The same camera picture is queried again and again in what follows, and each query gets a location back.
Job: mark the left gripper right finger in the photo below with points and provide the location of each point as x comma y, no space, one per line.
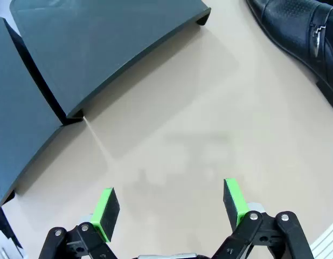
234,205

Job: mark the black loafer with metal buckle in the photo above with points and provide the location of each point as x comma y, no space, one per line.
290,32

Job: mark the black floor box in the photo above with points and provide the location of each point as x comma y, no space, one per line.
6,226

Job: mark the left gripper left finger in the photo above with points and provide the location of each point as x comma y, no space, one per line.
107,215

